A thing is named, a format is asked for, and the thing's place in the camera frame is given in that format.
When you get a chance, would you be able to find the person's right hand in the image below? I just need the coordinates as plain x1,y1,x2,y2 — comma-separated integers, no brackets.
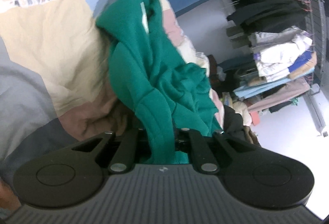
0,179,21,212

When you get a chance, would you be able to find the light blue hanging garment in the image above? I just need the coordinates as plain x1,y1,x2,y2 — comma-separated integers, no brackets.
232,69,316,100

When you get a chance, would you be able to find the dark red floor box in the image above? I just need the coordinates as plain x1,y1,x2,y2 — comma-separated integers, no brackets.
208,54,220,84

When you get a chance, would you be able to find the brown garment on bed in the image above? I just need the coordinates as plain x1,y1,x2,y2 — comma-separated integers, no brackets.
243,126,261,147

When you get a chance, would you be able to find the green hooded sweatshirt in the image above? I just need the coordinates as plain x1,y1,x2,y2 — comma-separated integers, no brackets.
96,0,220,164

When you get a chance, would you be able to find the colour block bed quilt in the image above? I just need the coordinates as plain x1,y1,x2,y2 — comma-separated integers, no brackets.
1,0,210,194

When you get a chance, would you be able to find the black garment on bed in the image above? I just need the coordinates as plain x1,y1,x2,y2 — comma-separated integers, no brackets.
224,105,245,141

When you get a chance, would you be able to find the black hanging coat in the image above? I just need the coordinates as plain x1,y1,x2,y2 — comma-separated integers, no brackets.
227,0,309,34

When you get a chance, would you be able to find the beige pink hanging garment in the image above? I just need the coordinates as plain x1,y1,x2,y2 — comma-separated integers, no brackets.
248,78,310,112

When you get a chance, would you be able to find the metal clothes rack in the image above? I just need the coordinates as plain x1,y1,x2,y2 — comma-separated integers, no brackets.
301,0,328,137

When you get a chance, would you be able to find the white hanging jacket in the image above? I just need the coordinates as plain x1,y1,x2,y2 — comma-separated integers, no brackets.
248,26,313,82

